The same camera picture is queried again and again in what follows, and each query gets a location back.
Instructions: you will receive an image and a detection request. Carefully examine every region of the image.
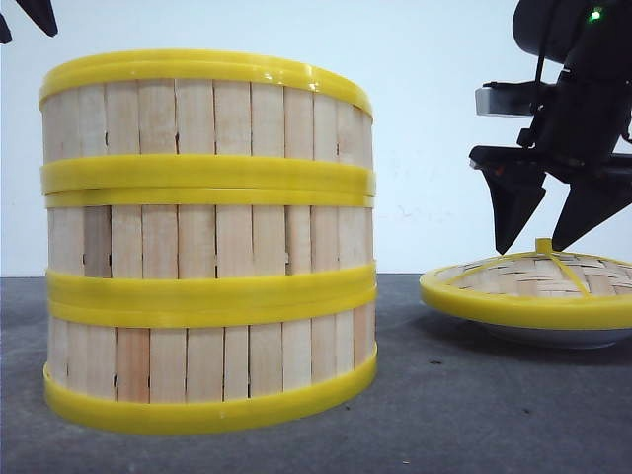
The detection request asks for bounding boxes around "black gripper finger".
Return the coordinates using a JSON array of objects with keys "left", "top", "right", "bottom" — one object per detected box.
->
[
  {"left": 551, "top": 172, "right": 631, "bottom": 251},
  {"left": 0, "top": 14, "right": 13, "bottom": 44},
  {"left": 483, "top": 167, "right": 545, "bottom": 255},
  {"left": 17, "top": 0, "right": 58, "bottom": 37}
]

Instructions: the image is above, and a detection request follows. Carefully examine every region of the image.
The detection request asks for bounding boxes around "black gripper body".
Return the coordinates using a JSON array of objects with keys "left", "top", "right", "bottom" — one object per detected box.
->
[{"left": 470, "top": 58, "right": 631, "bottom": 176}]

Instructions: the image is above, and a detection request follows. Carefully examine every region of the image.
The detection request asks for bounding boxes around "woven bamboo steamer lid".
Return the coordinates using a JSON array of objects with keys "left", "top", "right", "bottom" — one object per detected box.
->
[{"left": 420, "top": 238, "right": 631, "bottom": 330}]

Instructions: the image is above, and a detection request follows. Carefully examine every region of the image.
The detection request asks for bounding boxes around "bamboo steamer basket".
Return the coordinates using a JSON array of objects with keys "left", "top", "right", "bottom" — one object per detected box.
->
[
  {"left": 39, "top": 49, "right": 375, "bottom": 208},
  {"left": 43, "top": 290, "right": 377, "bottom": 435},
  {"left": 46, "top": 204, "right": 375, "bottom": 313}
]

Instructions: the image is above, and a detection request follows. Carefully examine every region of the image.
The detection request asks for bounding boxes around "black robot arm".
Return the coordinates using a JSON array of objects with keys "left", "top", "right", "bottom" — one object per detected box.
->
[{"left": 469, "top": 1, "right": 631, "bottom": 254}]

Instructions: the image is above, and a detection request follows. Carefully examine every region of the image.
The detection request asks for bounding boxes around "white plate under lid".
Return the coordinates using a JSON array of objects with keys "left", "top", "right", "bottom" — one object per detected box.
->
[{"left": 459, "top": 311, "right": 631, "bottom": 350}]

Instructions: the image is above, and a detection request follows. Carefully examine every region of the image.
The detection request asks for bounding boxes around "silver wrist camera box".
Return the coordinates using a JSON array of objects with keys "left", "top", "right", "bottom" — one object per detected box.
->
[{"left": 475, "top": 81, "right": 556, "bottom": 117}]

